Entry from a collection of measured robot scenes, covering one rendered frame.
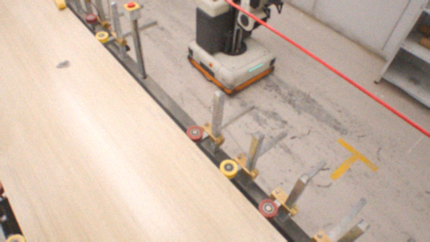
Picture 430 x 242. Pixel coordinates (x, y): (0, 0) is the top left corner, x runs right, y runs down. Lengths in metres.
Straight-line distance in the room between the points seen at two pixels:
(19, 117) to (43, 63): 0.42
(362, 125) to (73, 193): 2.48
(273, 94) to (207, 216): 1.93
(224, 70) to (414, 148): 1.83
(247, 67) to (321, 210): 1.36
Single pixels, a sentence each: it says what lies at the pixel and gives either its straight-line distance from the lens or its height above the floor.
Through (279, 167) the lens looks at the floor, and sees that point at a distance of 2.52.
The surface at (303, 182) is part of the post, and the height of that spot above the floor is 1.10.
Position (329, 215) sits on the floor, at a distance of 2.46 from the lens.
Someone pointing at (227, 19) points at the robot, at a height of 0.63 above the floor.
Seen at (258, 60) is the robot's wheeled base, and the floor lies 0.28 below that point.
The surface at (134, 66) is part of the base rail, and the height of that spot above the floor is 0.70.
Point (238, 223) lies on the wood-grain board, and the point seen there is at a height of 0.90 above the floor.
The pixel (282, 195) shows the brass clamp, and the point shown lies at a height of 0.87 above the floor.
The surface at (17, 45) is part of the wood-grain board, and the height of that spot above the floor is 0.90.
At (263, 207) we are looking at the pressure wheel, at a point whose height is 0.91.
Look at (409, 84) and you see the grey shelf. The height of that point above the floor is 0.14.
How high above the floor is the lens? 2.10
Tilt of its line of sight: 51 degrees down
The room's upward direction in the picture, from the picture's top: 4 degrees clockwise
